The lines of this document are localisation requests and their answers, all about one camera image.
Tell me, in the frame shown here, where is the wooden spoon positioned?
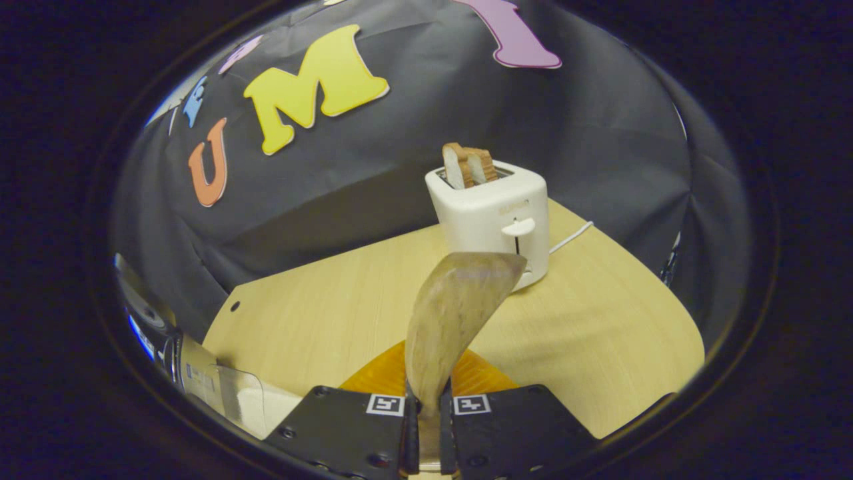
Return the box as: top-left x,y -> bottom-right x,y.
405,252 -> 527,467

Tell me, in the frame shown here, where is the black backdrop cloth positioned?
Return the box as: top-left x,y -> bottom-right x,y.
110,0 -> 754,347

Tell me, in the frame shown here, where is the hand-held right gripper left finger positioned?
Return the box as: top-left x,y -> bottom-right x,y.
263,340 -> 422,480

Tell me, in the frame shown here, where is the black steel rice cooker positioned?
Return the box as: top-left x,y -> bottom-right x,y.
113,253 -> 221,407

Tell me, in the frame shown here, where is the clear plastic rice container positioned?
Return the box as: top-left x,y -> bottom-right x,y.
213,363 -> 304,441

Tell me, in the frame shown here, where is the white toaster cable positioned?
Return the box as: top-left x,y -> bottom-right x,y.
548,221 -> 594,255

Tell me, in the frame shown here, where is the white toaster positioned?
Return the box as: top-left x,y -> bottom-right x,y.
425,160 -> 550,292

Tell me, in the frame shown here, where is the toast bread slice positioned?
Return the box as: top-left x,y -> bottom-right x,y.
466,147 -> 498,184
442,143 -> 475,189

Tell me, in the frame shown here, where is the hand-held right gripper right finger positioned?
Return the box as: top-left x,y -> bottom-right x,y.
438,347 -> 597,480

